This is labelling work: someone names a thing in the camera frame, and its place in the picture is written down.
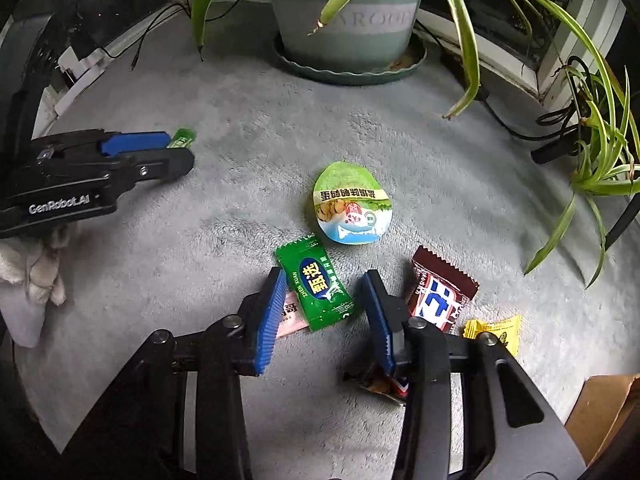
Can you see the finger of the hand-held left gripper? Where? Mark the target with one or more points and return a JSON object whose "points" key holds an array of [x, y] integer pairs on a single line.
{"points": [[135, 142], [155, 167]]}

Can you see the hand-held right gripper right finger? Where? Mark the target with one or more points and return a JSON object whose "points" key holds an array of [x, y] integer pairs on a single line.
{"points": [[380, 325]]}

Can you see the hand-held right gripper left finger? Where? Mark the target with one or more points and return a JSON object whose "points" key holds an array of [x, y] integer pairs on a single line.
{"points": [[267, 320]]}

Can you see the small light green snack packet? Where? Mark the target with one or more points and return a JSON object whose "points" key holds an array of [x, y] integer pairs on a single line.
{"points": [[182, 137]]}

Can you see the dark green snack packet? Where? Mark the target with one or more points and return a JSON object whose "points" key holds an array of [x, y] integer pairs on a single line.
{"points": [[315, 285]]}

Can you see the cardboard box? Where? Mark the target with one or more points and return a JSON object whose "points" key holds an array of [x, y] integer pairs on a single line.
{"points": [[600, 410]]}

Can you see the person's left forearm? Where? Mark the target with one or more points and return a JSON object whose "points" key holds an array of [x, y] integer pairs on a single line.
{"points": [[20, 315]]}

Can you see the person's left hand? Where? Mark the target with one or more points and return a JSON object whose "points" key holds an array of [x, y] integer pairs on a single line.
{"points": [[40, 270]]}

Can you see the pink snack packet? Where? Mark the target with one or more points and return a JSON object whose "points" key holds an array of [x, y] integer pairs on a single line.
{"points": [[293, 321]]}

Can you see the dark brown candy bar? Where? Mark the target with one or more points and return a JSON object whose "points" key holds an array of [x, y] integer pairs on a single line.
{"points": [[380, 386]]}

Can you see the brown chocolate bar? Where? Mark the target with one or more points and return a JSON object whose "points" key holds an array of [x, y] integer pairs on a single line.
{"points": [[440, 295]]}

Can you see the white power strip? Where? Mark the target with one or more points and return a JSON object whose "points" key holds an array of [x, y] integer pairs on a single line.
{"points": [[85, 77]]}

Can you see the yellow snack packet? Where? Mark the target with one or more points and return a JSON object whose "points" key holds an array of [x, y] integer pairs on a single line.
{"points": [[500, 332]]}

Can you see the green pot saucer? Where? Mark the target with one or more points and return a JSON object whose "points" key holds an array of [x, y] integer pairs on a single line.
{"points": [[350, 78]]}

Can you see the green plant pot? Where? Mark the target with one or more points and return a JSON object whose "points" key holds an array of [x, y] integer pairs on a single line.
{"points": [[350, 25]]}

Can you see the black light stand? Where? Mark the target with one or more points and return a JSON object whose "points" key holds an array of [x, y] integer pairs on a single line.
{"points": [[622, 225]]}

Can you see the small spider plant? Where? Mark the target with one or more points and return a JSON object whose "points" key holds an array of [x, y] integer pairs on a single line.
{"points": [[600, 180]]}

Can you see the large spider plant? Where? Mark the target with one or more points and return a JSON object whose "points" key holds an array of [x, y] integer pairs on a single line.
{"points": [[462, 25]]}

